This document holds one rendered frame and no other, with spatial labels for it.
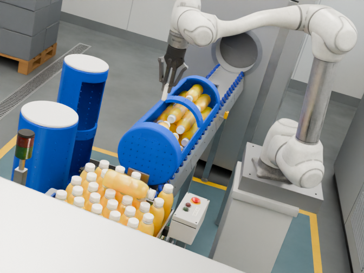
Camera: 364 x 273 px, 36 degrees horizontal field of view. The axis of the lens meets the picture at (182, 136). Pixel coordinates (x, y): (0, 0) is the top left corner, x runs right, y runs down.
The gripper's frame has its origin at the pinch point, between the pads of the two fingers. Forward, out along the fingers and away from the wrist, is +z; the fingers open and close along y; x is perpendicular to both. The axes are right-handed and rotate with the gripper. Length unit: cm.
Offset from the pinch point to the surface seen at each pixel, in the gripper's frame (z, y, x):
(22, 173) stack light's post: 33, -36, -43
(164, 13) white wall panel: 92, -140, 495
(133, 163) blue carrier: 39.1, -7.2, 4.0
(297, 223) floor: 143, 87, 187
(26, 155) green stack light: 25, -36, -43
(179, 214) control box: 33, 24, -31
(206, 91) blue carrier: 27, 3, 90
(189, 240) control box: 41, 31, -33
